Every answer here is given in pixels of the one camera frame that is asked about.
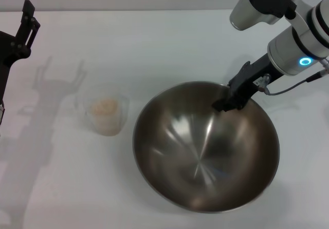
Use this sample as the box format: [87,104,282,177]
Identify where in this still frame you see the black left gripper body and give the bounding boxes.
[0,30,32,106]

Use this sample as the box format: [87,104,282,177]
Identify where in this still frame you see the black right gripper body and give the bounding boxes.
[239,54,283,97]

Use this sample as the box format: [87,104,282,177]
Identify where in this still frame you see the large stainless steel bowl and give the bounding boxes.
[132,81,280,207]

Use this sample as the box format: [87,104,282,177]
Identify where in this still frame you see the white rice grains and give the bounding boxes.
[91,98,121,135]

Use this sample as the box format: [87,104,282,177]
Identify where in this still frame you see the clear plastic measuring cup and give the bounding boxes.
[83,94,129,137]

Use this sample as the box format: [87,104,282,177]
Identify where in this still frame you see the grey right gripper cable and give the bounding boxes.
[262,69,329,96]

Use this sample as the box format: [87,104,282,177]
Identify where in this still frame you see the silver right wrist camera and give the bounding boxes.
[229,0,296,31]

